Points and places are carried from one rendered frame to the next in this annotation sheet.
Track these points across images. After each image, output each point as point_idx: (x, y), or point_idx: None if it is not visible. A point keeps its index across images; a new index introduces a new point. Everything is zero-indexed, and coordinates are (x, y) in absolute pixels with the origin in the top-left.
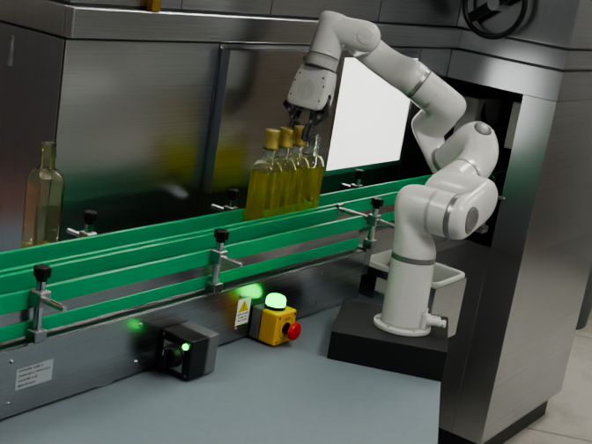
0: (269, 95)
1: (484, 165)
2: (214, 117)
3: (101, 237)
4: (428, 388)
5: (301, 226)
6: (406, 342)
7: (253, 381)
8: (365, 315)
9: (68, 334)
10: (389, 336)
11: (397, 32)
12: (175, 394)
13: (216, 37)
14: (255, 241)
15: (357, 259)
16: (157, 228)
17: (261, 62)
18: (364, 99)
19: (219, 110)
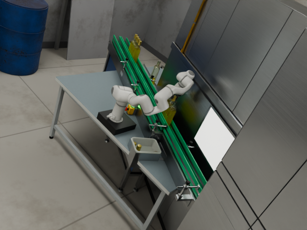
0: (189, 94)
1: (132, 98)
2: None
3: (149, 80)
4: (95, 114)
5: (157, 114)
6: (107, 111)
7: (114, 99)
8: (124, 118)
9: (124, 72)
10: (111, 112)
11: (234, 121)
12: None
13: (187, 67)
14: (141, 93)
15: (149, 129)
16: (154, 89)
17: None
18: (212, 130)
19: None
